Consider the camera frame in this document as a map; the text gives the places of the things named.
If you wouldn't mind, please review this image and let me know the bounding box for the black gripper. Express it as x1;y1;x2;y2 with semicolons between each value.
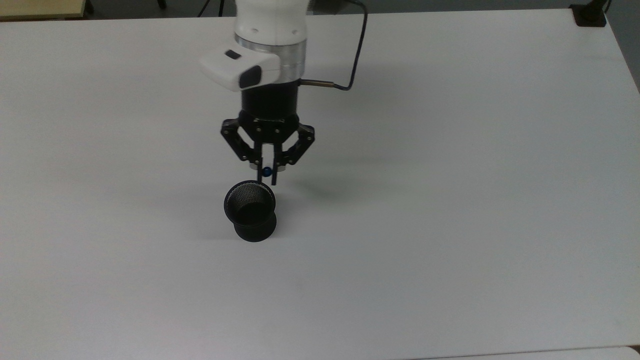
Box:
220;80;316;186

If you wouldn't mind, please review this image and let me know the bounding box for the black mesh pen cup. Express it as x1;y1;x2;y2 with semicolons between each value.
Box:
223;180;278;243

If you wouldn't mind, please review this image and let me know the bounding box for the light wooden table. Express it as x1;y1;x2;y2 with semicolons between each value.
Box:
0;0;86;21

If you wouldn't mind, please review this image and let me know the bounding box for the dark gripper cable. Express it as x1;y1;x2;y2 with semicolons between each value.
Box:
300;0;369;93

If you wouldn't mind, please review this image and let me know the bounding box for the black table clamp mount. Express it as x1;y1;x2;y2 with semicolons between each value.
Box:
569;0;613;28

